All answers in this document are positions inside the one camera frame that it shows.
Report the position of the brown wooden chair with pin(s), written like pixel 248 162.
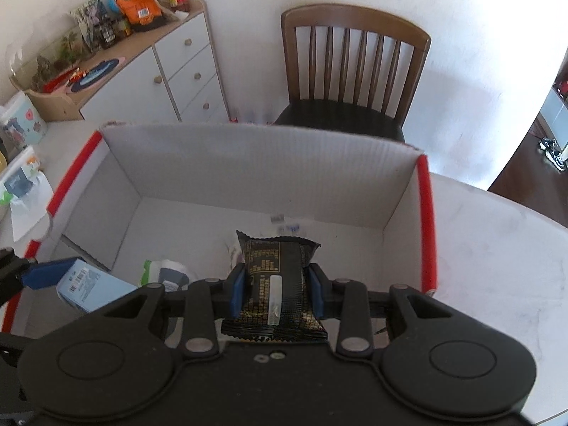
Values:
pixel 355 20

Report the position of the black white sneakers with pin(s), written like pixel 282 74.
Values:
pixel 552 153

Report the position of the blue oval mat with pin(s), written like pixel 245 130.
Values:
pixel 95 74

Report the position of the light blue printed box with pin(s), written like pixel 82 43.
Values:
pixel 22 120

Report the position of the white wooden sideboard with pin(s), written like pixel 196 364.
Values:
pixel 186 66

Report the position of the black gold patterned snack packet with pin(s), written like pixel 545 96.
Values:
pixel 266 266

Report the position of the white wipes packet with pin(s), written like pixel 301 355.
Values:
pixel 29 213

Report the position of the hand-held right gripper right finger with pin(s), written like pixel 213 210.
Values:
pixel 316 293

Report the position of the white blue snack bag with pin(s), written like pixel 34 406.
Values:
pixel 162 270

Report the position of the light blue milk carton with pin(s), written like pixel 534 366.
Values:
pixel 88 288

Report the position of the dark glass jar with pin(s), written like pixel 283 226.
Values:
pixel 108 33

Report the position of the wet wipes pack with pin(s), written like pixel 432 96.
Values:
pixel 17 182

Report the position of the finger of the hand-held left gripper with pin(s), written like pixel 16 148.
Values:
pixel 49 273

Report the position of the glass fish tank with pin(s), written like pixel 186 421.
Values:
pixel 44 60

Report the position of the printed picture card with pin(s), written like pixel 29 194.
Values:
pixel 88 17

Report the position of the red cardboard box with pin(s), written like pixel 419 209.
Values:
pixel 266 173

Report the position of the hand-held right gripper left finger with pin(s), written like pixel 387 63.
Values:
pixel 237 293

